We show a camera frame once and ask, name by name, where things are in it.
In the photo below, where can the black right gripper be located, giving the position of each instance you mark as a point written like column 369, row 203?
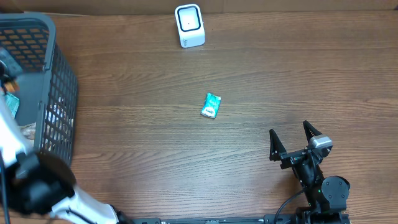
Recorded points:
column 277, row 150

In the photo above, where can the teal tissue pack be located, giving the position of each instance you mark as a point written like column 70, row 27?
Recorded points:
column 211, row 106

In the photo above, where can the clear bagged bread snack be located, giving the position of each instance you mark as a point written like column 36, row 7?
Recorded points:
column 28, row 130

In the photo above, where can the teal wet wipes pack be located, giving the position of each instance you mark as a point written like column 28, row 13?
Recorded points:
column 13, row 103

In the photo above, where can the orange tissue pack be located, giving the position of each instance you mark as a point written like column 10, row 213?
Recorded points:
column 9, row 86

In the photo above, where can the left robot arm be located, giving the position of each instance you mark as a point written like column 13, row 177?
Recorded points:
column 35, row 182

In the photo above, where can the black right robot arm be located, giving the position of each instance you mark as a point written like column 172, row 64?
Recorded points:
column 326, row 196

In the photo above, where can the white barcode scanner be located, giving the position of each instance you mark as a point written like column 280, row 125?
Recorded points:
column 190, row 25

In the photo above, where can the grey plastic shopping basket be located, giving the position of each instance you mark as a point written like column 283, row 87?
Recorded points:
column 48, row 87

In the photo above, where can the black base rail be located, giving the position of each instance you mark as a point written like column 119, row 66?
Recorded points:
column 205, row 221

